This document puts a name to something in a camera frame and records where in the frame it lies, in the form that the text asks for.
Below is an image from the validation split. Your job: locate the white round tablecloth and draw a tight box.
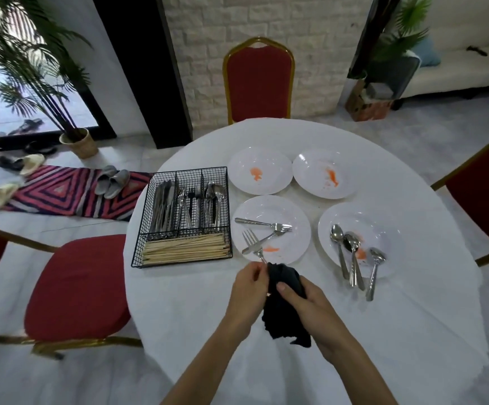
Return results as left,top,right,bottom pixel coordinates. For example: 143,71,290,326
124,118,489,405

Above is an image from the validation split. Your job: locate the tall palm in woven pot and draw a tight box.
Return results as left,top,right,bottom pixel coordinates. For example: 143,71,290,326
0,0,100,160

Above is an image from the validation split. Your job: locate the orange brown crate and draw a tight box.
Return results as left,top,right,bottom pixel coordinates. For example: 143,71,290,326
350,98,393,123

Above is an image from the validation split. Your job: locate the small grey box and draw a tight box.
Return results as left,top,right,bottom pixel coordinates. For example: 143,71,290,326
364,82,395,102

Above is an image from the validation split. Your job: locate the blue cushion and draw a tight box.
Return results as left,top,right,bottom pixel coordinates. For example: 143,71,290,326
411,35,442,68

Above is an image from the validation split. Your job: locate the black sandal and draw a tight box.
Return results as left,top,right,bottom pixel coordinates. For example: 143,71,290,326
0,155,25,172
23,141,58,156

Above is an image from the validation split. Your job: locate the steel fork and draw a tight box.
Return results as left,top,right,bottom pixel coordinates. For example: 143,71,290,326
234,217,293,232
241,228,292,256
242,229,269,266

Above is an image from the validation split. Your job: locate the black cleaning cloth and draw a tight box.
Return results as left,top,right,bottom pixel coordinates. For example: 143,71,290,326
261,262,313,349

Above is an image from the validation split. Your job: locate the beige slipper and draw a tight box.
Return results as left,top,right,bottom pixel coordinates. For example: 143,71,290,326
19,154,46,178
0,182,20,210

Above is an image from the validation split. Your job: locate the black wire cutlery basket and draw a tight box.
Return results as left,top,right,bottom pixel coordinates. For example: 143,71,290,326
131,166,233,269

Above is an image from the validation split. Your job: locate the cream sofa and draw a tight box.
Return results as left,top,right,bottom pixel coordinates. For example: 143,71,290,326
398,0,489,100

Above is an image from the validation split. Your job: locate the grey slipper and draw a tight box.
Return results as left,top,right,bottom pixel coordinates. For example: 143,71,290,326
103,169,132,200
94,165,119,196

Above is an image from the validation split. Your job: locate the pink striped rug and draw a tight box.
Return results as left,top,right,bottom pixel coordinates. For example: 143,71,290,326
2,165,155,222

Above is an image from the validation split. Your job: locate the bundle of wooden chopsticks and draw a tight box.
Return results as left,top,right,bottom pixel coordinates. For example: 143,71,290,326
142,232,232,266

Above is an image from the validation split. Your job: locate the person's left hand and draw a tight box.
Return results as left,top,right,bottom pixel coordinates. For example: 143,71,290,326
223,261,270,334

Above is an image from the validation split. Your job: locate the person's left forearm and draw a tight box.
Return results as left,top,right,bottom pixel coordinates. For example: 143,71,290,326
160,318,252,405

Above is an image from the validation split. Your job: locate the person's right hand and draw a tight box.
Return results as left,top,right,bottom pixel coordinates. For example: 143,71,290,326
276,276,347,356

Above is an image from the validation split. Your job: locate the white plate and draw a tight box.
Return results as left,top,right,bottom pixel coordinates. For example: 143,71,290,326
317,201,397,280
227,146,294,196
291,148,359,200
232,195,312,266

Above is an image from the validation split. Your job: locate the potted palm in white pot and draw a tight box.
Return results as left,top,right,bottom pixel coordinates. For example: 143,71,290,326
347,0,435,80

